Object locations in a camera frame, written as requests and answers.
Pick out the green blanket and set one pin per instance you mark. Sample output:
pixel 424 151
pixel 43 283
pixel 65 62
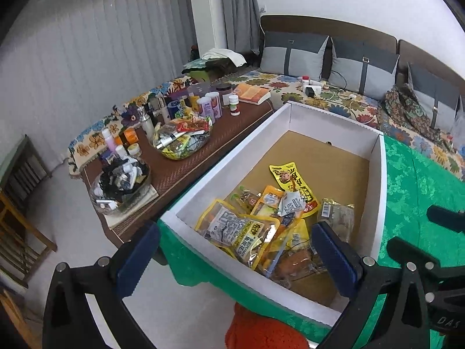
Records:
pixel 407 189

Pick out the white snack packet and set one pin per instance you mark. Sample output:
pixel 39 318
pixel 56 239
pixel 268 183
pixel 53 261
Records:
pixel 290 203

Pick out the orange-yellow snack packet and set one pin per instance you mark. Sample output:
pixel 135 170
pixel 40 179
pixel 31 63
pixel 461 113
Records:
pixel 269 193

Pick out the clear grey snack packet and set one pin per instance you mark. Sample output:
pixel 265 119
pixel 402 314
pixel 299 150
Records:
pixel 341 218

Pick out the brown patterned cloth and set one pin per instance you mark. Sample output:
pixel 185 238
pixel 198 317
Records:
pixel 403 109

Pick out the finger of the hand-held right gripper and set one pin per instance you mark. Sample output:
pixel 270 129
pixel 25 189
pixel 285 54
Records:
pixel 410 249
pixel 447 218

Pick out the grey curtain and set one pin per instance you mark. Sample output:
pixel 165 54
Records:
pixel 239 7

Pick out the small yellow snack packet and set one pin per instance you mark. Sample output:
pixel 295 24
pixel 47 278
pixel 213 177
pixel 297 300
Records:
pixel 299 234

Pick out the grey two-tone pillow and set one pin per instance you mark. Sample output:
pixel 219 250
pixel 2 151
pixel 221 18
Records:
pixel 425 91
pixel 348 65
pixel 276 54

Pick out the white green-label pill bottle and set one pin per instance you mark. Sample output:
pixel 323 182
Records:
pixel 234 105

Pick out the clear plastic container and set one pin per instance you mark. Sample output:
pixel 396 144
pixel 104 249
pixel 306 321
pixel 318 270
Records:
pixel 198 90

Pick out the orange jar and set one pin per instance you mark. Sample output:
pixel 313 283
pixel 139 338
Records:
pixel 129 137

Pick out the dark jar brown lid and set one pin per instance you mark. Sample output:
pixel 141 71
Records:
pixel 224 92

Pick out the white cream jar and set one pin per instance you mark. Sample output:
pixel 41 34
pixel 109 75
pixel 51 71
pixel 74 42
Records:
pixel 133 150

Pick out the glass bowl of small items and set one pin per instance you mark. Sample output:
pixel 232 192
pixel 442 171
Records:
pixel 120 185

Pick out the white spray bottle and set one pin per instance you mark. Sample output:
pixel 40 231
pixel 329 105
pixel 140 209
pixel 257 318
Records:
pixel 147 125

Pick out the pink bottle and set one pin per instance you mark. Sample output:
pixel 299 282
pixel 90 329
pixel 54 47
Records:
pixel 109 141

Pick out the yellow snack packet red end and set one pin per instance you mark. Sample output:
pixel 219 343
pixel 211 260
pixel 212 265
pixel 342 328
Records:
pixel 290 180

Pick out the brown woven low table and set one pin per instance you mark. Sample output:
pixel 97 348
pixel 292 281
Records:
pixel 225 131

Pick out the white purple-label bottle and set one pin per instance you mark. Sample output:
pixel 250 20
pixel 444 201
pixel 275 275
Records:
pixel 205 111
pixel 213 103

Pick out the yellow bottle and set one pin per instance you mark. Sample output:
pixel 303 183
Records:
pixel 194 102

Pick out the wooden chair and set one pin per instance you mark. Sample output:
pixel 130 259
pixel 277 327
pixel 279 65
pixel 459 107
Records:
pixel 21 196

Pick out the large yellow clear snack packet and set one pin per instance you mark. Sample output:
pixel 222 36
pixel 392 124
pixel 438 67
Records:
pixel 232 225

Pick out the blue white can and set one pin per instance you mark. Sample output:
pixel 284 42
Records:
pixel 173 111

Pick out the teal patterned cloth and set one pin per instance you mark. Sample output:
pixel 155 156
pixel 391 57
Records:
pixel 196 66

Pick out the orange knit clothing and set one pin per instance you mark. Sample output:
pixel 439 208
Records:
pixel 265 330

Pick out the orange book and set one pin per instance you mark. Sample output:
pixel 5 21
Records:
pixel 252 93

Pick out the glass bowl of sachets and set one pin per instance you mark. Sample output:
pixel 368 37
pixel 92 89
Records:
pixel 181 138

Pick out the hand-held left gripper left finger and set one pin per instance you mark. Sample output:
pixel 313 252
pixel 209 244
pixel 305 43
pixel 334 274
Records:
pixel 138 258

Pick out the beige woven placemat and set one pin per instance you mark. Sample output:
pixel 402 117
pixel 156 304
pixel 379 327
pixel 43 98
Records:
pixel 141 203

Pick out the orange snack packet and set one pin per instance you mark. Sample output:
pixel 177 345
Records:
pixel 294 261

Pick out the clear plastic bag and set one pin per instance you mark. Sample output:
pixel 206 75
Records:
pixel 458 125

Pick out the brown bed headboard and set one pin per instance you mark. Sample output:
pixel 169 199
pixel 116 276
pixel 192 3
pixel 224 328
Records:
pixel 327 25

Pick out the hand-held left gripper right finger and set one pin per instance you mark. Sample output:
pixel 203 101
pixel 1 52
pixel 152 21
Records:
pixel 334 258

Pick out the white black power adapter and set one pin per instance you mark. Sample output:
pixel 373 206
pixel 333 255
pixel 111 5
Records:
pixel 311 91

